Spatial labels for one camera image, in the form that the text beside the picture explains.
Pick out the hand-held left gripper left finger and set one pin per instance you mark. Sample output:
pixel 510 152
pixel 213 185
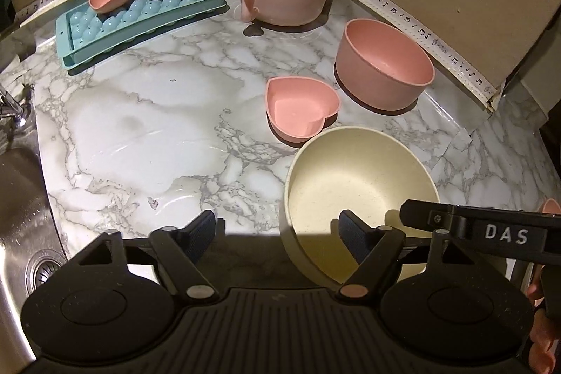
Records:
pixel 204 234

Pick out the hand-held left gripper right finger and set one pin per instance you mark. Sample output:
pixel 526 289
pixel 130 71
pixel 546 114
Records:
pixel 353 236

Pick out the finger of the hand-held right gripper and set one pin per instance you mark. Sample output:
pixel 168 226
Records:
pixel 434 218

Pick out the cream bowl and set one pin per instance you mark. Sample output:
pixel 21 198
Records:
pixel 350 181

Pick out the pink bear-shaped plate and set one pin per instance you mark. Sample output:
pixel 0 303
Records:
pixel 552 206

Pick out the pink heart-shaped dish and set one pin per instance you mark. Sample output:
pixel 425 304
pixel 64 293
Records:
pixel 298 106

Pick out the pink bowl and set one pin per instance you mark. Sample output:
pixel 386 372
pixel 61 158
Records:
pixel 372 80

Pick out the person's right hand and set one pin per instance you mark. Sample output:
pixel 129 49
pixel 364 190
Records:
pixel 543 339

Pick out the steel sink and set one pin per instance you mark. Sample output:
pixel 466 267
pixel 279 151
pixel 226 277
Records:
pixel 22 225

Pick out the music note border tape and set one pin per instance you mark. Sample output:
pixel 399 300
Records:
pixel 385 3

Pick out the blue ice cube tray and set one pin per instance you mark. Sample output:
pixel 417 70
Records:
pixel 131 25

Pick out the chrome faucet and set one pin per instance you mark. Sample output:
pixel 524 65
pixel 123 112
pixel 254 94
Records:
pixel 15 111

